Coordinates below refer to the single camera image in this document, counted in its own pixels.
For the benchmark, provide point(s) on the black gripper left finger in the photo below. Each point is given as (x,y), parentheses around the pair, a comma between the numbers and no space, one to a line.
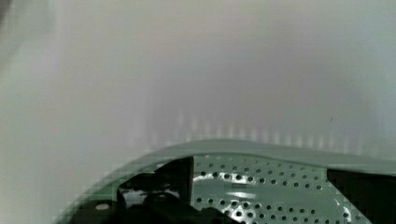
(175,177)

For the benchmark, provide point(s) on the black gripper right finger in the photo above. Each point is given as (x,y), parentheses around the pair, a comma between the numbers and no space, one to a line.
(372,194)

